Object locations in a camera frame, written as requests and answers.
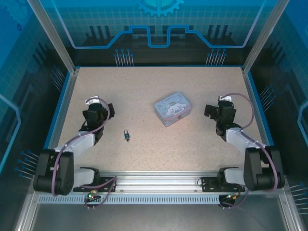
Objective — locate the blue cartoon tin box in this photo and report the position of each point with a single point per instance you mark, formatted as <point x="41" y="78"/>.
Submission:
<point x="173" y="108"/>

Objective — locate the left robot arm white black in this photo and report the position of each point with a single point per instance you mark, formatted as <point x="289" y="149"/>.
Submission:
<point x="65" y="173"/>

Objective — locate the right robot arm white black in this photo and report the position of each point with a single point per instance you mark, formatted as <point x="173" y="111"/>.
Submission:
<point x="252" y="168"/>

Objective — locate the small connector with green light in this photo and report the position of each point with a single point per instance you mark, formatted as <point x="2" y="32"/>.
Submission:
<point x="232" y="196"/>
<point x="91" y="196"/>

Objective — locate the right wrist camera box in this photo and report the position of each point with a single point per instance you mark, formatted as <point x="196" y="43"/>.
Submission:
<point x="225" y="98"/>

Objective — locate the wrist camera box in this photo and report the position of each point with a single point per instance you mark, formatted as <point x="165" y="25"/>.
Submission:
<point x="225" y="98"/>
<point x="92" y="100"/>

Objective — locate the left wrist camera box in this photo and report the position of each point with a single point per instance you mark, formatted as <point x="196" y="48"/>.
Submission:
<point x="92" y="100"/>

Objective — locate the aluminium side rail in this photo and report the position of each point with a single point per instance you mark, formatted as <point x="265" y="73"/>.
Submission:
<point x="251" y="96"/>
<point x="67" y="96"/>

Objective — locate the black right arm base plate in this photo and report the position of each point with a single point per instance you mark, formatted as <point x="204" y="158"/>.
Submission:
<point x="208" y="184"/>

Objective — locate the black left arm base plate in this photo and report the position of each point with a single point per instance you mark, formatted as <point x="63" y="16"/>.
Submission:
<point x="96" y="189"/>

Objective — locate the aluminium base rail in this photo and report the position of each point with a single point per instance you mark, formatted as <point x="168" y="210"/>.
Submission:
<point x="156" y="180"/>

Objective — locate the aluminium frame post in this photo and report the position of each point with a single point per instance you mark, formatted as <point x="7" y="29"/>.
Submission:
<point x="51" y="36"/>
<point x="264" y="36"/>

